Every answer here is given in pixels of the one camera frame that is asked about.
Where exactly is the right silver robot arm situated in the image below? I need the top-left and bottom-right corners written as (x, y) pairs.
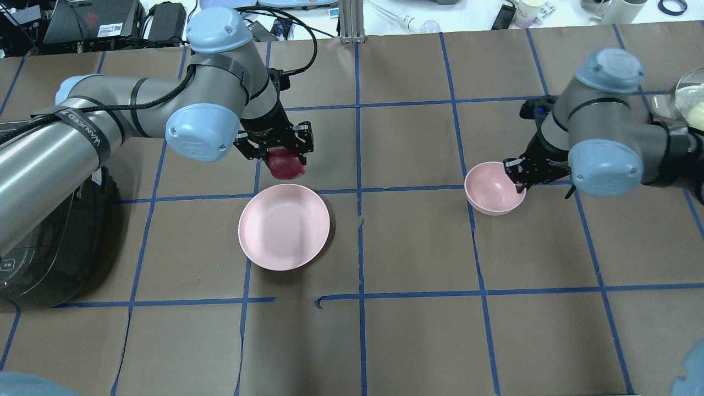
top-left (503, 48), bottom-right (702, 201)

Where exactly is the pink plate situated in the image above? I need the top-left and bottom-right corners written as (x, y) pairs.
top-left (237, 184), bottom-right (331, 271)

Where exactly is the black power adapter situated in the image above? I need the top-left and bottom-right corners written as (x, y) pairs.
top-left (145, 2), bottom-right (186, 42)

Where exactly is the aluminium frame post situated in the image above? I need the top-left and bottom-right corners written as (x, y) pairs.
top-left (338, 0), bottom-right (366, 45)

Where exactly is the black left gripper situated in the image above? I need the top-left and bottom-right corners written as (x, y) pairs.
top-left (233, 104), bottom-right (314, 166)

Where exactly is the small pink bowl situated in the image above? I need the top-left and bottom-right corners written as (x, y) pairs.
top-left (464, 161), bottom-right (526, 216)

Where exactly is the black computer box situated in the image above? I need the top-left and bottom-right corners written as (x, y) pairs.
top-left (42, 1), bottom-right (145, 46)

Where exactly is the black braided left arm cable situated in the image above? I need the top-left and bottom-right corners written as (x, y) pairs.
top-left (0, 7), bottom-right (320, 146)

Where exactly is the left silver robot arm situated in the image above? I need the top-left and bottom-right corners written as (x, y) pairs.
top-left (1, 7), bottom-right (314, 254)

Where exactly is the red apple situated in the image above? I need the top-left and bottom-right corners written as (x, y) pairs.
top-left (266, 147), bottom-right (306, 180)

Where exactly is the steel bowl with yellow items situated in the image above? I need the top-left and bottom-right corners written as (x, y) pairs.
top-left (651, 67), bottom-right (703, 132)

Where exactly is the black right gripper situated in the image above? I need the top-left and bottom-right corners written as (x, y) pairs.
top-left (503, 95), bottom-right (571, 194)

